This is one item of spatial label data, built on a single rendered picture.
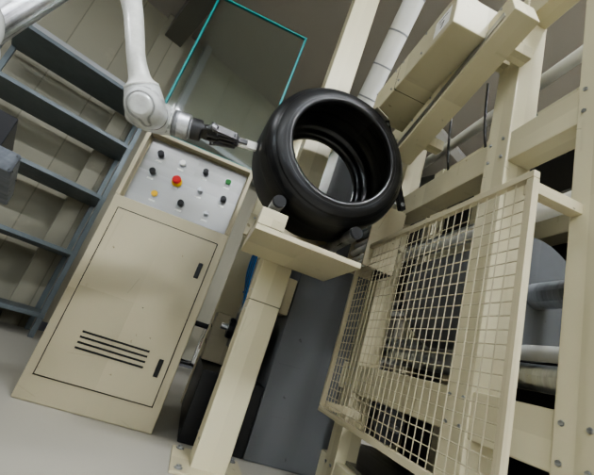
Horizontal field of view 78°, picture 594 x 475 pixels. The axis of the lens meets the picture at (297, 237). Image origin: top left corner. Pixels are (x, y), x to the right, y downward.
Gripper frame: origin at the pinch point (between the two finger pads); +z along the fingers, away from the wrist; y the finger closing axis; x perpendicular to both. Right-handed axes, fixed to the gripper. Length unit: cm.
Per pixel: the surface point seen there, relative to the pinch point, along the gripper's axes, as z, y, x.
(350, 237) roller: 40, -11, 28
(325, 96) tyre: 22.6, -12.4, -20.6
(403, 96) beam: 60, 2, -45
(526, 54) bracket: 84, -39, -43
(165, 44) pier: -107, 259, -233
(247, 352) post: 19, 24, 71
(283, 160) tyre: 12.0, -13.4, 9.2
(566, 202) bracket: 71, -61, 24
